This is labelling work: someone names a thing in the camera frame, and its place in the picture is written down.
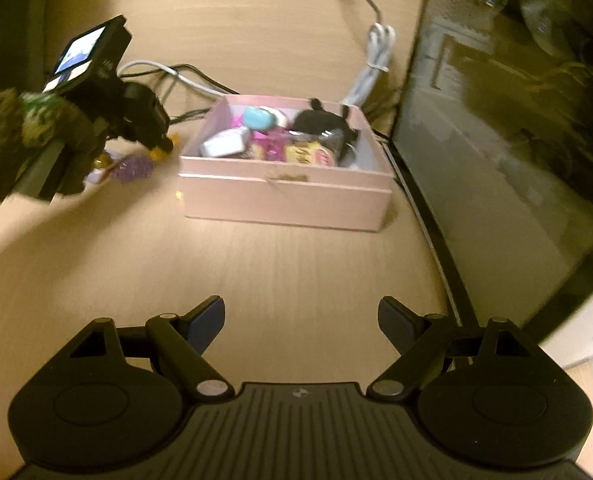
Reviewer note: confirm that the brown ball toy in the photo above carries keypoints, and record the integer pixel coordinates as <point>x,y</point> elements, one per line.
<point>101,161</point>

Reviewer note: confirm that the purple scrunchie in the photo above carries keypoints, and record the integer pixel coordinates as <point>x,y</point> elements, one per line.
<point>134,170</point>

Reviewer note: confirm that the person's left hand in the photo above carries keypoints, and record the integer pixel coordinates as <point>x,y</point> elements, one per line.
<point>46,117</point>

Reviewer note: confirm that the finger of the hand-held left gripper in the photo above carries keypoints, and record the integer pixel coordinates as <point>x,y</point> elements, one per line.
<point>146,112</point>

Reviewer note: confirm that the yellow toy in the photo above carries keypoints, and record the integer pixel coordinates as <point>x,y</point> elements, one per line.
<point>160,152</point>

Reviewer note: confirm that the computer case with glass panel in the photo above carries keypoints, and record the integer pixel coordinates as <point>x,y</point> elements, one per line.
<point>516,110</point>

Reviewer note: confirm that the pink cardboard box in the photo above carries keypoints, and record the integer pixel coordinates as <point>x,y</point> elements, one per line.
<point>286,200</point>

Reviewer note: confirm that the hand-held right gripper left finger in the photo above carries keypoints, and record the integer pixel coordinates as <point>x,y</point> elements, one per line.
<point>209,322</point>

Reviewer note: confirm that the black plush toy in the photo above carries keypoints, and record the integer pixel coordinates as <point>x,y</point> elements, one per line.
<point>319,121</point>

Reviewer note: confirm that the round bun packet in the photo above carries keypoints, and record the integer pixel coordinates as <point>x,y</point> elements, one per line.
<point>306,154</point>

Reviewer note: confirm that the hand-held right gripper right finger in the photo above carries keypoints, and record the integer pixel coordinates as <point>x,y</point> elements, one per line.
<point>396,322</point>

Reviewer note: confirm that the small white box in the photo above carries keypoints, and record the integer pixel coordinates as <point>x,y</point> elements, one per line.
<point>224,144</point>

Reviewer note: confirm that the teal toy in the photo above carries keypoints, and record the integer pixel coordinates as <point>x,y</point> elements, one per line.
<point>259,117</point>

